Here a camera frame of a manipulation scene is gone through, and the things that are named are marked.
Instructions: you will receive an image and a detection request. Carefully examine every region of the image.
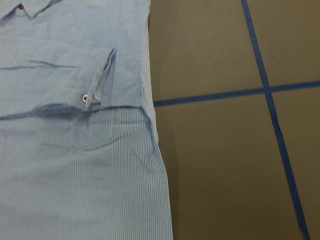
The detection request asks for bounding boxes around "light blue striped shirt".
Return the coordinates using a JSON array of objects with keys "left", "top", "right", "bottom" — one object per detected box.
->
[{"left": 0, "top": 0, "right": 173, "bottom": 240}]

